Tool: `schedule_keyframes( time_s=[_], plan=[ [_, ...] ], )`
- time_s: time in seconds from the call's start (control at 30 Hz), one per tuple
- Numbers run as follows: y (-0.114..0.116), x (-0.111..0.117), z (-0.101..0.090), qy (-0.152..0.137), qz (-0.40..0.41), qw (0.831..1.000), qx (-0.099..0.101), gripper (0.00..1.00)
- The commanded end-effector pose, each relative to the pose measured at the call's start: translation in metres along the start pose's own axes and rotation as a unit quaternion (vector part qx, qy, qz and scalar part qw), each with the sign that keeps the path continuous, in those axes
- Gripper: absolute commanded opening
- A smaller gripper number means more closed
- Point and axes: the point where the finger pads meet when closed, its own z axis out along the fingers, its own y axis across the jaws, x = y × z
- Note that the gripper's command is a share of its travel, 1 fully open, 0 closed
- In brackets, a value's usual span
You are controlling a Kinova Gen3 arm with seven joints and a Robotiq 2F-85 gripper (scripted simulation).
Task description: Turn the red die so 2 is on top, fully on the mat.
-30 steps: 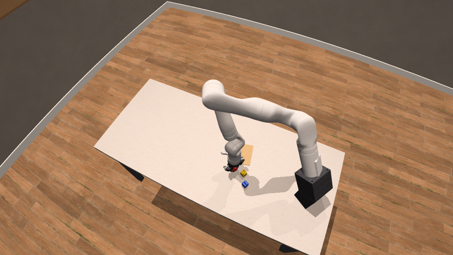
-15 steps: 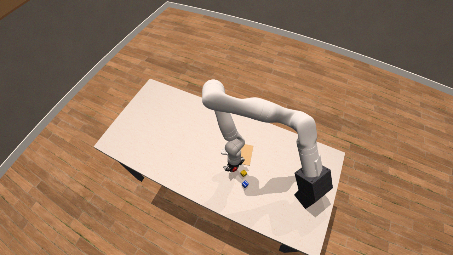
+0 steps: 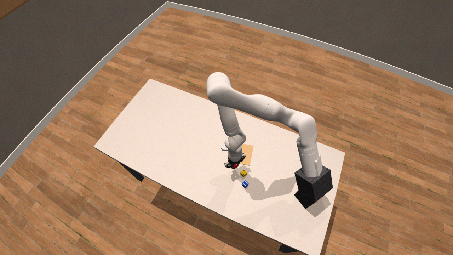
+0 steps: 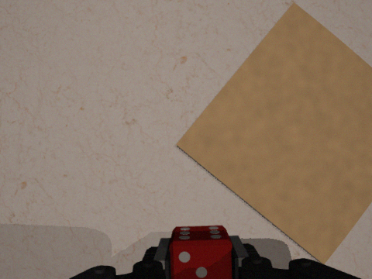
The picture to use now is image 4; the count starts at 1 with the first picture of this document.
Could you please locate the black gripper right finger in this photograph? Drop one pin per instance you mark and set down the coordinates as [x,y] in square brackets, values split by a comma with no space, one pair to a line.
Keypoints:
[256,267]

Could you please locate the red die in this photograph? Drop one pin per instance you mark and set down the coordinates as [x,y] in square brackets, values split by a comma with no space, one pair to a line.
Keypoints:
[200,252]

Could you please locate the tan flat mat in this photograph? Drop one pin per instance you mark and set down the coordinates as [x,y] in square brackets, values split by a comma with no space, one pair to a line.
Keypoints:
[291,133]

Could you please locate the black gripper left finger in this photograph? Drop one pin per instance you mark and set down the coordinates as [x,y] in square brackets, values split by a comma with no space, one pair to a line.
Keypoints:
[156,261]

